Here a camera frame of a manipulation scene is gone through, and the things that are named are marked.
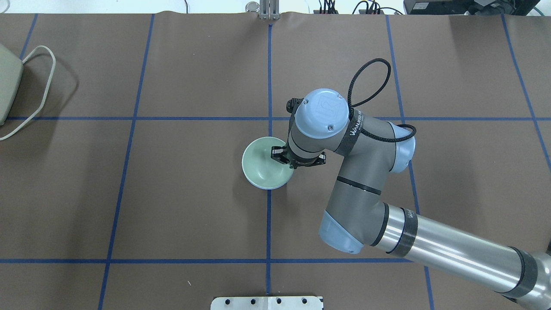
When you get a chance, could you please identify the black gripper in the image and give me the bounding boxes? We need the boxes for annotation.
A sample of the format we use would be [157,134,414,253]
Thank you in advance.
[270,146,326,169]

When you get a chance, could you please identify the green bowl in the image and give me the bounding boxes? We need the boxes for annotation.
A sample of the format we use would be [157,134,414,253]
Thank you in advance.
[241,136,294,183]

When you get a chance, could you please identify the blue bowl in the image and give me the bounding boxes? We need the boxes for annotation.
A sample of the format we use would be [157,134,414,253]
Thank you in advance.
[250,181,288,190]

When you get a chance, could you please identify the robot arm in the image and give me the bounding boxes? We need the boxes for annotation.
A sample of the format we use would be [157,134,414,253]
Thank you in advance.
[270,89,550,310]

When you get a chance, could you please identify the cream silver toaster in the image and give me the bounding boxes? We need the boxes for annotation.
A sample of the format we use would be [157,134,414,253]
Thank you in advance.
[0,45,23,126]

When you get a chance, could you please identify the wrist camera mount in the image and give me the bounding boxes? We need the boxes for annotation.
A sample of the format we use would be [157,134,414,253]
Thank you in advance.
[286,98,304,115]

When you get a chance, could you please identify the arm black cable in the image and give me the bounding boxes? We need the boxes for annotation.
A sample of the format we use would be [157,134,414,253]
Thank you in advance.
[347,58,417,143]

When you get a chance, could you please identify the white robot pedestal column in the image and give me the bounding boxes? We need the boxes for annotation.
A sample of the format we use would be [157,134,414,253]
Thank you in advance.
[210,296,325,310]

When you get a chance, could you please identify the white toaster power cable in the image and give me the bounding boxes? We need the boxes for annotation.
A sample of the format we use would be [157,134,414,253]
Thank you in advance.
[0,45,57,141]

